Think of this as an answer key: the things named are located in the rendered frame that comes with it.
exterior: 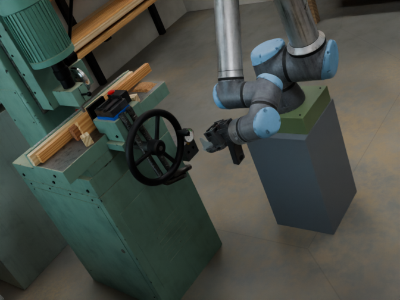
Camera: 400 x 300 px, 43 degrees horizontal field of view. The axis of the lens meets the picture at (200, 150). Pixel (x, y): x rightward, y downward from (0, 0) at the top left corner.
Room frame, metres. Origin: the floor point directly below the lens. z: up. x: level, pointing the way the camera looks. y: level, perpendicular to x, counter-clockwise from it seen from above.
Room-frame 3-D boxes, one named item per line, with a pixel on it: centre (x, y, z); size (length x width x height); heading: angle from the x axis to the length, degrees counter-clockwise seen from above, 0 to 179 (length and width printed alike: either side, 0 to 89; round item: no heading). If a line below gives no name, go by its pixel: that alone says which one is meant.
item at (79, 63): (2.18, 0.36, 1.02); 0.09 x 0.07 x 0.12; 130
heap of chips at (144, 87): (2.03, 0.11, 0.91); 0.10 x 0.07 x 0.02; 40
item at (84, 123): (1.89, 0.31, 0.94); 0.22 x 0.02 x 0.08; 130
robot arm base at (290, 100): (1.91, -0.41, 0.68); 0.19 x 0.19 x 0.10
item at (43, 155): (1.98, 0.31, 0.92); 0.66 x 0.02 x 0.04; 130
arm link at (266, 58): (1.91, -0.42, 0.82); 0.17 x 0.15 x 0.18; 49
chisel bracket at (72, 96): (1.95, 0.37, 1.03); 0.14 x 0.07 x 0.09; 40
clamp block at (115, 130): (1.79, 0.23, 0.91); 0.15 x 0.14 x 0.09; 130
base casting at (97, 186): (2.03, 0.44, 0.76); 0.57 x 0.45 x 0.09; 40
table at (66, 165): (1.86, 0.29, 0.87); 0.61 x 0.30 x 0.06; 130
